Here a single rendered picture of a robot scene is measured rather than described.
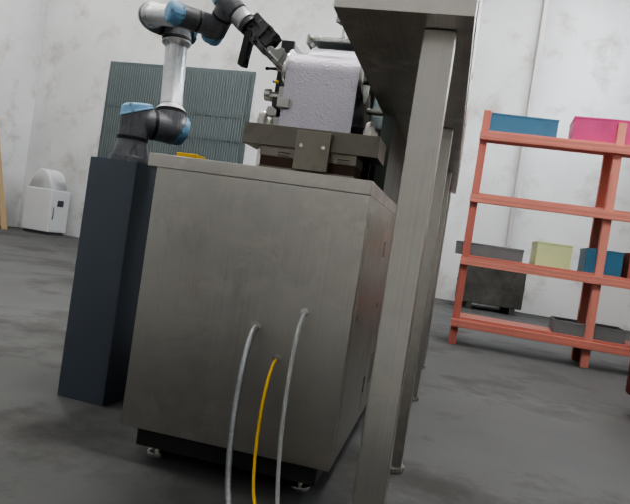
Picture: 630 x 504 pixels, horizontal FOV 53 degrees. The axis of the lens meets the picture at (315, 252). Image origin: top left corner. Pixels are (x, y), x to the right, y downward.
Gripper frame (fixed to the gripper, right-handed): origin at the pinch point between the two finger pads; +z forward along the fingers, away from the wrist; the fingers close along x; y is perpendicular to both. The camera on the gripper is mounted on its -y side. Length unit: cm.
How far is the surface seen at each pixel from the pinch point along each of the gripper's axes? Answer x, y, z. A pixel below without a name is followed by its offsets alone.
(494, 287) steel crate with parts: 775, 22, 158
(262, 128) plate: -27.7, -15.3, 20.3
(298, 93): -8.0, -0.9, 13.1
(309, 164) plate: -29.6, -12.0, 38.2
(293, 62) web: -7.8, 4.5, 4.4
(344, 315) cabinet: -33, -32, 77
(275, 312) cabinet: -33, -46, 63
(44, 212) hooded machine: 862, -506, -485
